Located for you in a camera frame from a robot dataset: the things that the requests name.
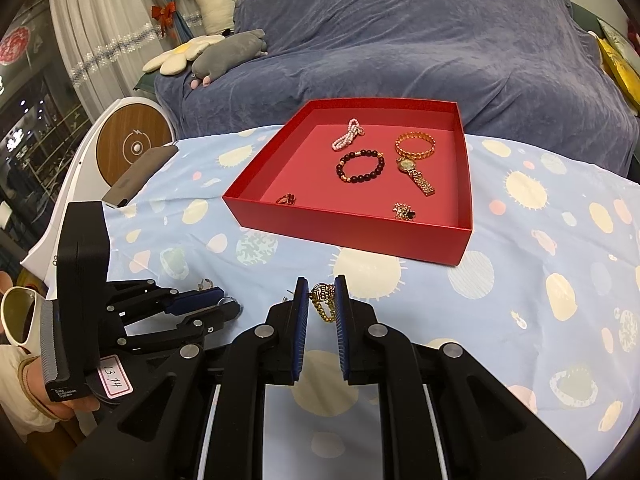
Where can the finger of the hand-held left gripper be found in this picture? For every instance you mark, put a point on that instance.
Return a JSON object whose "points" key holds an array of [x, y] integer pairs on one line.
{"points": [[200, 322], [197, 297]]}

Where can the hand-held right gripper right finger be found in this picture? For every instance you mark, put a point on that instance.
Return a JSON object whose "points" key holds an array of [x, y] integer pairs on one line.
{"points": [[342, 330]]}

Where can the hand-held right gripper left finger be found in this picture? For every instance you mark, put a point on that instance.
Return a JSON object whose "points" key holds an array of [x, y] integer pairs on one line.
{"points": [[300, 330]]}

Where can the silver hoop earring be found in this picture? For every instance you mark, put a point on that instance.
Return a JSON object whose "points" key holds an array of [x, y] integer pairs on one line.
{"points": [[203, 284]]}

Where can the red cardboard box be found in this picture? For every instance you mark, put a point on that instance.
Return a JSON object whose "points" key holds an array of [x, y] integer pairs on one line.
{"points": [[350, 235]]}

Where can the gold wristwatch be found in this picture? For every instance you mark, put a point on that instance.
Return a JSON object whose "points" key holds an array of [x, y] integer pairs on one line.
{"points": [[407, 164]]}

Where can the gold link bangle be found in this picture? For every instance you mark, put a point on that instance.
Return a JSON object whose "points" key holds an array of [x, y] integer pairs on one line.
{"points": [[422, 154]]}

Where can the person's left forearm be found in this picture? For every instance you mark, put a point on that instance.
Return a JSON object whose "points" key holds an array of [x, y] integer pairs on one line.
{"points": [[22, 390]]}

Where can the person's left hand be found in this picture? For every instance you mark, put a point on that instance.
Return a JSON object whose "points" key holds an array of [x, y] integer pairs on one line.
{"points": [[72, 408]]}

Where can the white framed glasses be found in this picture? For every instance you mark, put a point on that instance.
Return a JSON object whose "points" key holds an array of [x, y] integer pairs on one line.
{"points": [[20, 315]]}

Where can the grey flat case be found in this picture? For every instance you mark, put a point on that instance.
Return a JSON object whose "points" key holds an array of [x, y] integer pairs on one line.
{"points": [[140, 175]]}

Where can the white device with wooden disc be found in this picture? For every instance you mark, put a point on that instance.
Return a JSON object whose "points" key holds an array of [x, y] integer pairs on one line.
{"points": [[127, 145]]}

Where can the light blue printed tablecloth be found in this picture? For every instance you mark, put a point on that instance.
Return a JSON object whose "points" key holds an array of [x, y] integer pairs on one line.
{"points": [[525, 285]]}

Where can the flower shaped cushion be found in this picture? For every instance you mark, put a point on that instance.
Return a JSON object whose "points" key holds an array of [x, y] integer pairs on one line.
{"points": [[182, 52]]}

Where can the grey plush toy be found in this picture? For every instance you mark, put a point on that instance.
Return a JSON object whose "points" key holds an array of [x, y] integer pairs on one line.
{"points": [[227, 52]]}

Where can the red round window decoration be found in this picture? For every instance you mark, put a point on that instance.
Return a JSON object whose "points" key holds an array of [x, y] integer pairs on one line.
{"points": [[15, 46]]}

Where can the white sheer curtain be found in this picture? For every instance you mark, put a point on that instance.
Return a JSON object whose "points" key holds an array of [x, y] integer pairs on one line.
{"points": [[105, 35]]}

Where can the red bow tieback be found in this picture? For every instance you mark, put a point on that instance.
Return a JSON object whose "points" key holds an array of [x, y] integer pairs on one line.
{"points": [[165, 12]]}

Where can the blue-grey sofa blanket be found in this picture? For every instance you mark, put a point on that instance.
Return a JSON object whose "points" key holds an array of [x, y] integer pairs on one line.
{"points": [[425, 45]]}

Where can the yellow pillow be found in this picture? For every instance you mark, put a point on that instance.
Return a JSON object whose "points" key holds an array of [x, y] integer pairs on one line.
{"points": [[620, 72]]}

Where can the green sofa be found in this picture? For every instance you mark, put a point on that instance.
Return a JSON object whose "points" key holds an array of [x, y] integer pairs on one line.
{"points": [[582, 15]]}

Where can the grey pillow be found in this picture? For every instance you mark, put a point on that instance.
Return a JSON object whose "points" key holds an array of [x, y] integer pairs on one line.
{"points": [[614, 36]]}

